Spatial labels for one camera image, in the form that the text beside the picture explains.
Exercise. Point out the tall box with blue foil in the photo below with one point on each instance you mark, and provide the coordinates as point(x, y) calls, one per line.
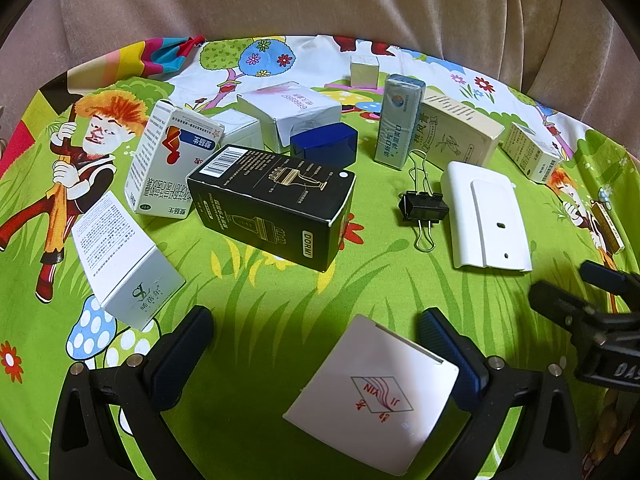
point(397, 125)

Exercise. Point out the small brown box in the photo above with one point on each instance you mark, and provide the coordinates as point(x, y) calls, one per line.
point(607, 227)

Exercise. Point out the dark blue box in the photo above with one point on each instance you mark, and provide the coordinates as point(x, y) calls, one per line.
point(325, 145)

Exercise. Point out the white box with grey logo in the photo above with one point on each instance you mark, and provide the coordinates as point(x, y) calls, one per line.
point(115, 250)

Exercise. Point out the black binder clip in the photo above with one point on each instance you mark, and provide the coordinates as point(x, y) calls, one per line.
point(422, 207)

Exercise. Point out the cartoon printed green blanket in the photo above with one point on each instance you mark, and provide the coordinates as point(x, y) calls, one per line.
point(350, 270)

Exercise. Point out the black rectangular box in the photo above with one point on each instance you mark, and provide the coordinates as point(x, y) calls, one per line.
point(270, 195)

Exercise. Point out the white medicine box red-blue print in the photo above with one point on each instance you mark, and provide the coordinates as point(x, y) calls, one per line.
point(155, 170)

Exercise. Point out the white box red logo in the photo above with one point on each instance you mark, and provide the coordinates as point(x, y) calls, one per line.
point(360, 385)

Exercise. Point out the beige herbal ointment box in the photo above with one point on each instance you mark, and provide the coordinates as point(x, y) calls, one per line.
point(460, 135)

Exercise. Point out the white plastic bracket plate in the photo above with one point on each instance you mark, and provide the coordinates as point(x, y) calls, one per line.
point(480, 220)

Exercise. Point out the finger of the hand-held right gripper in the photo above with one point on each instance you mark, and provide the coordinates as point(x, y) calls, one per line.
point(607, 279)
point(555, 300)

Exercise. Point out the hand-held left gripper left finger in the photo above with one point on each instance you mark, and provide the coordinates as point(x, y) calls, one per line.
point(177, 360)

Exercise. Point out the large white box pink print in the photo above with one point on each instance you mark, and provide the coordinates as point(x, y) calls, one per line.
point(285, 105)

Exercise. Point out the small plain white box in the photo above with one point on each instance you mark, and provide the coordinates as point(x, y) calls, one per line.
point(240, 127)

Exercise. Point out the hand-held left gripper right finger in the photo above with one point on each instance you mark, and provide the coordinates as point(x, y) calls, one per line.
point(457, 360)

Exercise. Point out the small silver white box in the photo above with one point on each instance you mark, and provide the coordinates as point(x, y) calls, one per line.
point(364, 72)

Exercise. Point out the small cream medicine box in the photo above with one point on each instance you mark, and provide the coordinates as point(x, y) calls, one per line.
point(532, 152)

